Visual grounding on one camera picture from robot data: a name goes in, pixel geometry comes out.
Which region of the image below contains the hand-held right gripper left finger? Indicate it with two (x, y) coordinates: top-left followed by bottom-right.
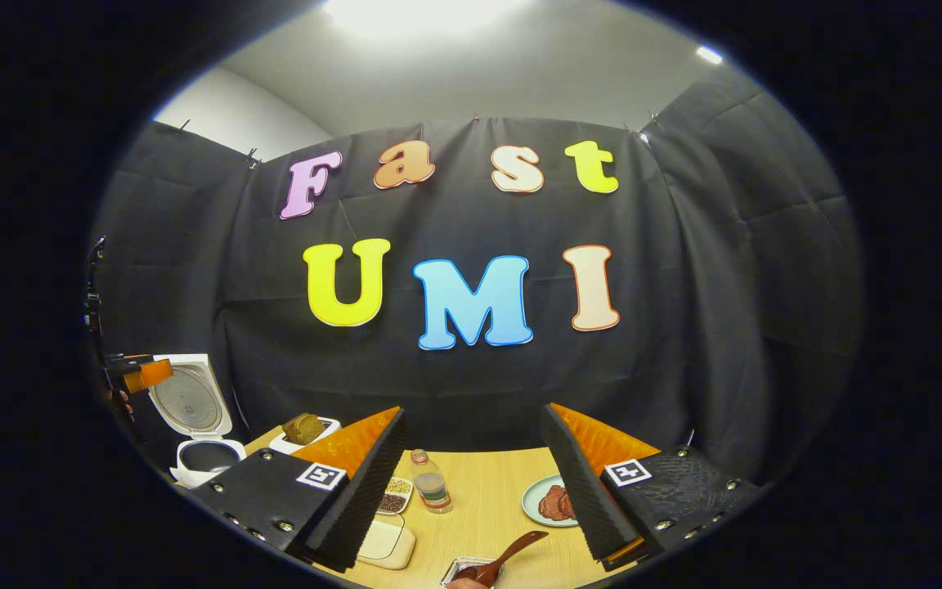
(193, 407), (406, 573)

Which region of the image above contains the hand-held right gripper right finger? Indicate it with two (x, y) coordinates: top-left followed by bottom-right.
(541, 402), (766, 572)

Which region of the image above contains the white rice cooker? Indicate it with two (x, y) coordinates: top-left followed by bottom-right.
(148, 353), (247, 489)

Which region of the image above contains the glass tray of rice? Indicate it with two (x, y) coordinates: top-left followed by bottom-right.
(357, 514), (417, 571)

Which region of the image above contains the brown wooden spoon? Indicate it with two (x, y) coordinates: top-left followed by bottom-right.
(459, 531), (550, 586)

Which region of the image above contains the clear chopstick holder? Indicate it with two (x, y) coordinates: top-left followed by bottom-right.
(441, 557), (505, 588)

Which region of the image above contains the white divided grain dish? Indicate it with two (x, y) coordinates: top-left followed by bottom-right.
(377, 477), (415, 515)

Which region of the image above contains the pale green plate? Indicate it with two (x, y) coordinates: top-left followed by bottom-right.
(521, 474), (579, 528)

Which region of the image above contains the clear plastic bottle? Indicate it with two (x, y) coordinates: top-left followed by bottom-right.
(410, 448), (453, 514)

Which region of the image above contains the brown bread slice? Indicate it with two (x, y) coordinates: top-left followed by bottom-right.
(281, 413), (326, 446)

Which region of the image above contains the white toaster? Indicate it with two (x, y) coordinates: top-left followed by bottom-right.
(269, 417), (341, 456)

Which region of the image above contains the black backdrop cloth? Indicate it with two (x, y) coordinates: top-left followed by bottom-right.
(91, 70), (863, 483)

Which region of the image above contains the large ceiling light panel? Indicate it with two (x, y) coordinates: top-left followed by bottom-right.
(324, 0), (521, 34)

